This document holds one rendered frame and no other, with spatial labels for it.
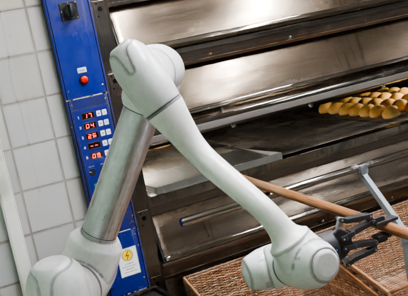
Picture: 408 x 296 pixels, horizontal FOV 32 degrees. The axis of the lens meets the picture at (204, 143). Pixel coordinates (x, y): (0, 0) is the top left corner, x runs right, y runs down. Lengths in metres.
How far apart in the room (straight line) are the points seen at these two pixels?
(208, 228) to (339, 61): 0.88
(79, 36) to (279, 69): 0.82
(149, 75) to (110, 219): 0.46
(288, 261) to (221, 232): 1.23
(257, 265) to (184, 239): 1.06
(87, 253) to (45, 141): 0.69
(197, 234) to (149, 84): 1.20
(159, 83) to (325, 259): 0.54
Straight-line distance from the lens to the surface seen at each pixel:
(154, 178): 2.93
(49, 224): 2.57
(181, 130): 1.66
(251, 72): 2.80
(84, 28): 2.52
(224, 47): 2.75
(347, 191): 3.06
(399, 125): 3.20
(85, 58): 2.52
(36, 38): 2.52
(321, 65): 2.95
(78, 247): 1.95
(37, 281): 1.81
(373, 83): 2.92
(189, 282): 2.71
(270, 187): 2.40
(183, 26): 2.67
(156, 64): 1.67
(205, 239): 2.76
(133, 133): 1.84
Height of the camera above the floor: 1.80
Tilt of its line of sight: 10 degrees down
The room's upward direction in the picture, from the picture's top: 11 degrees counter-clockwise
